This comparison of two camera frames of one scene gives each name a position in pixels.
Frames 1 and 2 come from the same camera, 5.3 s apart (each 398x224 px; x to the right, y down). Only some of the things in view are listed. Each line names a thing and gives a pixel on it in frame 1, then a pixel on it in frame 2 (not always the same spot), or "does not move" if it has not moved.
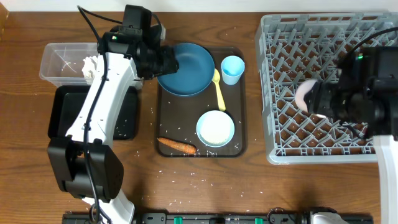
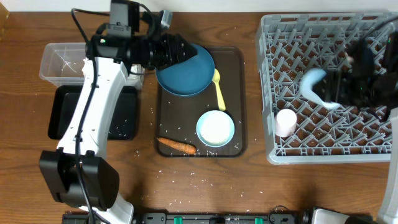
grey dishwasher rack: (291, 49) does not move
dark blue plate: (195, 71) does not move
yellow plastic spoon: (216, 78) does not move
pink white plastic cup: (300, 91) to (285, 122)
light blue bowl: (215, 129) does not move
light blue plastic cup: (232, 68) to (306, 84)
